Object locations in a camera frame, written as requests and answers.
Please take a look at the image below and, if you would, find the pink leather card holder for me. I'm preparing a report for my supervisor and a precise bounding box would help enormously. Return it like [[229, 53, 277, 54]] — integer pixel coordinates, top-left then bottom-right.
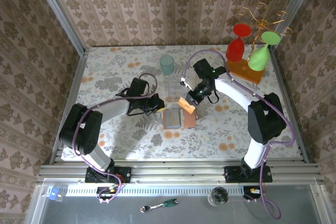
[[162, 108, 199, 130]]

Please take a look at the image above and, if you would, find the clear acrylic tray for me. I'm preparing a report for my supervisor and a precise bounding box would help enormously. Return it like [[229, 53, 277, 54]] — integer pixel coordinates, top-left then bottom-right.
[[165, 77, 190, 103]]

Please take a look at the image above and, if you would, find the teal plastic cup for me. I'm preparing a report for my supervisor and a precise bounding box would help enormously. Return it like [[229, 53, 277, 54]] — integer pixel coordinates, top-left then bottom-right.
[[159, 54, 175, 76]]

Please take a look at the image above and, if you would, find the floral table cover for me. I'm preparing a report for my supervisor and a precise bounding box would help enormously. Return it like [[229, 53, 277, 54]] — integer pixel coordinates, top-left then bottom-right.
[[61, 45, 302, 161]]

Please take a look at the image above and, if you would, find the gold glass rack orange base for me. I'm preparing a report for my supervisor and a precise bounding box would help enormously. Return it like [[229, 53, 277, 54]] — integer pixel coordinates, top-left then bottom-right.
[[223, 2, 293, 86]]

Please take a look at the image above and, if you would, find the red plastic wine glass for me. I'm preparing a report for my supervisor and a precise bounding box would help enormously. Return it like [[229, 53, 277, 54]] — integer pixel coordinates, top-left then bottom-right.
[[225, 23, 251, 62]]

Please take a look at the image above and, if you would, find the green plastic wine glass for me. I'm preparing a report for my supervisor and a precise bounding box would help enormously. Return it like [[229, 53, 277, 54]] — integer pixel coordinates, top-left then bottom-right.
[[247, 31, 281, 72]]

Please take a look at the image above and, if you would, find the black connector board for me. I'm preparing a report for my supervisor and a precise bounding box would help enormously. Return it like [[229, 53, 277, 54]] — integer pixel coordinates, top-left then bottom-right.
[[243, 186, 263, 200], [96, 186, 119, 200]]

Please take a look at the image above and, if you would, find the clear glass jar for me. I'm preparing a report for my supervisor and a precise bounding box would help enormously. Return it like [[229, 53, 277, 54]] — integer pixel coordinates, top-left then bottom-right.
[[207, 186, 230, 207]]

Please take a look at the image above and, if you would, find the grey metal shelf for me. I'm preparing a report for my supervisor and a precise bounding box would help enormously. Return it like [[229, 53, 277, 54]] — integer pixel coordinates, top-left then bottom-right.
[[25, 184, 336, 224]]

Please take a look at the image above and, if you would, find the small blue white box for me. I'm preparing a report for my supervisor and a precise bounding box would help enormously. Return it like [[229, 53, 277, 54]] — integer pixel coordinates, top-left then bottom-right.
[[47, 187, 67, 202]]

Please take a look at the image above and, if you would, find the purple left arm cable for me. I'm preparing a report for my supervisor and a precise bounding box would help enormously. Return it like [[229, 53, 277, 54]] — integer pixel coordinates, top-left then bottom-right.
[[72, 73, 158, 204]]

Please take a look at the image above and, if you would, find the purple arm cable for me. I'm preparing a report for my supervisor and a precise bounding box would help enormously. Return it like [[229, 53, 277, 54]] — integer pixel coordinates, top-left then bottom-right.
[[182, 49, 295, 221], [72, 73, 158, 204]]

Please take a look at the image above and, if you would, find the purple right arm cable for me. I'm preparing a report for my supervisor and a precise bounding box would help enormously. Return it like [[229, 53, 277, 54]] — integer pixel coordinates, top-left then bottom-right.
[[182, 49, 295, 221]]

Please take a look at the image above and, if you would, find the aluminium frame cross rail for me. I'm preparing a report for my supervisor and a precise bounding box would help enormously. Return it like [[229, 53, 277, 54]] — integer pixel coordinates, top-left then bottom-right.
[[36, 158, 325, 185]]

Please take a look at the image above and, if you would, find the aluminium frame side rail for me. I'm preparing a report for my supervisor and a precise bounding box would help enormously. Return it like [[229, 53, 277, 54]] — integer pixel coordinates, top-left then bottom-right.
[[267, 48, 311, 164], [48, 48, 91, 164]]

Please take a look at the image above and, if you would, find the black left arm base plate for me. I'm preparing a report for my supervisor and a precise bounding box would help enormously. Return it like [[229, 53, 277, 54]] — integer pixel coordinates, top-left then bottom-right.
[[85, 166, 132, 184]]

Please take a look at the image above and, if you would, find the perforated metal cable duct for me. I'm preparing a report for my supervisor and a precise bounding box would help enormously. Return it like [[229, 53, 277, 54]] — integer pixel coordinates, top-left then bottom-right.
[[47, 185, 249, 197]]

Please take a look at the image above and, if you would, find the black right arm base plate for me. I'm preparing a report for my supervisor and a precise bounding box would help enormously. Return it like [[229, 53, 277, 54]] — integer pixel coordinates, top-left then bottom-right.
[[224, 165, 273, 184]]

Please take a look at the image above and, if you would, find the green handled ratchet wrench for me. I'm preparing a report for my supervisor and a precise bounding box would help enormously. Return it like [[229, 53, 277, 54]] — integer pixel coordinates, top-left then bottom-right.
[[140, 198, 180, 214]]

